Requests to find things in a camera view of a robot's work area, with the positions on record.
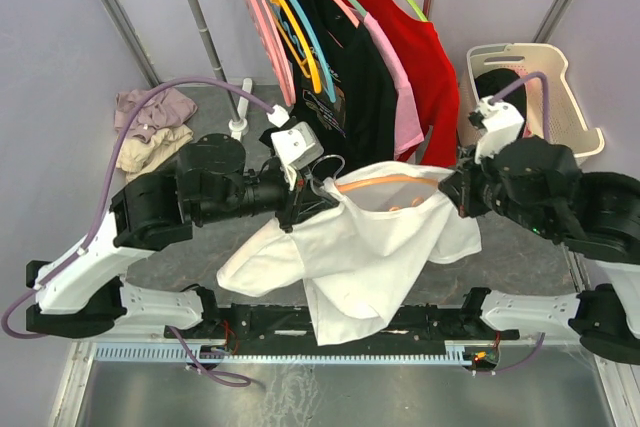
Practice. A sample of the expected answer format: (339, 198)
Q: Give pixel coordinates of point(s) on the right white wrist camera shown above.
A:
(499, 124)

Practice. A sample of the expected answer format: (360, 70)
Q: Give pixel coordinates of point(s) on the cream laundry basket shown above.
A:
(566, 125)

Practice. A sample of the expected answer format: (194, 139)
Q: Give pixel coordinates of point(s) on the pink t shirt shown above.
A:
(407, 130)

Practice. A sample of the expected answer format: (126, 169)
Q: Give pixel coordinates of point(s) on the red t shirt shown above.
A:
(430, 73)

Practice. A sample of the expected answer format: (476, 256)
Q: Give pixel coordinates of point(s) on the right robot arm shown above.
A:
(540, 187)

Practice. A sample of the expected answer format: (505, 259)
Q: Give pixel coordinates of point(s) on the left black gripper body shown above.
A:
(288, 210)

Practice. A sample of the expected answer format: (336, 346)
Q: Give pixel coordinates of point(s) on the yellow hanger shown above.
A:
(295, 40)

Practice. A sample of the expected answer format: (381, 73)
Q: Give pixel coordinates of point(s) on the blue hanger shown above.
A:
(310, 47)

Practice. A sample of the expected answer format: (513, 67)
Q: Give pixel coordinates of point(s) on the orange wavy hanger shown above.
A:
(381, 187)

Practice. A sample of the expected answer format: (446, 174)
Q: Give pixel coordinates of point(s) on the beige crumpled cloth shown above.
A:
(138, 158)

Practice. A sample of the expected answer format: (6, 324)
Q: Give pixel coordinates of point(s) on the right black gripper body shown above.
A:
(477, 191)

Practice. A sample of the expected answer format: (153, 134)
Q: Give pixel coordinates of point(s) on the black t shirt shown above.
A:
(359, 124)

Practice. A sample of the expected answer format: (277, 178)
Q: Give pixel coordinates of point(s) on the mauve crumpled cloth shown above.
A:
(167, 109)

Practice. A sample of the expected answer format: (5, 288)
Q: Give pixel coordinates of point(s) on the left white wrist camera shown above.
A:
(296, 147)

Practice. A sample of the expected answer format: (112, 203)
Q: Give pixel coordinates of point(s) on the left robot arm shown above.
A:
(85, 293)

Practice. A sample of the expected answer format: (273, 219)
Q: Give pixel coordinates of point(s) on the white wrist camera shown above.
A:
(296, 147)
(499, 124)

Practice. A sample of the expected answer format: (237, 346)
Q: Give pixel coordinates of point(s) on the pink wavy hanger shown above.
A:
(264, 23)

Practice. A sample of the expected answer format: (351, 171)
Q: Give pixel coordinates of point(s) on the white t shirt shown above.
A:
(358, 262)

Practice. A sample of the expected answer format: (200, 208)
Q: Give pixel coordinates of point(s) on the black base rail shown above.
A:
(422, 333)

